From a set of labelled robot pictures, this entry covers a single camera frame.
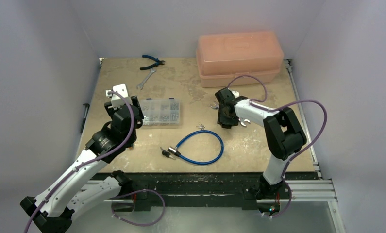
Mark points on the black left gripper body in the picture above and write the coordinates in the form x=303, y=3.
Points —
x=110, y=109

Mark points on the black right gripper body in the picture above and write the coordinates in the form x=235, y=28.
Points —
x=224, y=107

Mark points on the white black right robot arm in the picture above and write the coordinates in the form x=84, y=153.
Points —
x=284, y=135

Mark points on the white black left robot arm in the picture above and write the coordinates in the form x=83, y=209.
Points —
x=55, y=209

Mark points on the large chrome open-end wrench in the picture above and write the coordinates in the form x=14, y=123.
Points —
x=243, y=122

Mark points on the black hammer beside table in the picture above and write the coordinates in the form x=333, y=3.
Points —
x=86, y=109

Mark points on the clear plastic screw organizer box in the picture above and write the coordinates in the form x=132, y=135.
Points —
x=161, y=111

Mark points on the small silver open-end wrench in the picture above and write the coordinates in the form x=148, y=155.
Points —
x=141, y=85

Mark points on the pink plastic toolbox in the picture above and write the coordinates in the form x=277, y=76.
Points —
x=241, y=58

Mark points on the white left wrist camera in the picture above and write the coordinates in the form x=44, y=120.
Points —
x=118, y=96

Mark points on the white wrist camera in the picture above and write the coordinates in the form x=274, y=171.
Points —
x=235, y=93
x=118, y=96

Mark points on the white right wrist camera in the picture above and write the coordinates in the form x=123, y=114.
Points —
x=235, y=93

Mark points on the blue cable lock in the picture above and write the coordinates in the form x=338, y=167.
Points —
x=200, y=154

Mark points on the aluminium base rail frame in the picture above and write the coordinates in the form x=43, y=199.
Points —
x=220, y=190

